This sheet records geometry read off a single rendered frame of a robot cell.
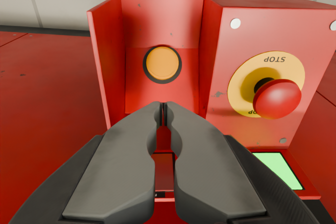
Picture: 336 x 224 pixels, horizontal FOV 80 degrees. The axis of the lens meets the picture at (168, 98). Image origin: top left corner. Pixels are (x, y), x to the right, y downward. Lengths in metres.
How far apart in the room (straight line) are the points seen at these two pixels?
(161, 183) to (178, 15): 0.18
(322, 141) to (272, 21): 0.34
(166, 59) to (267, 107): 0.12
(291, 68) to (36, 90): 0.50
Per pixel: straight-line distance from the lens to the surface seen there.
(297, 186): 0.25
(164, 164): 0.23
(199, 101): 0.25
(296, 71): 0.22
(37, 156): 0.38
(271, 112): 0.20
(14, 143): 0.42
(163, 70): 0.24
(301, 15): 0.20
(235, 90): 0.20
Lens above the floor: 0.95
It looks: 57 degrees down
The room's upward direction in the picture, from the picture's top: 177 degrees clockwise
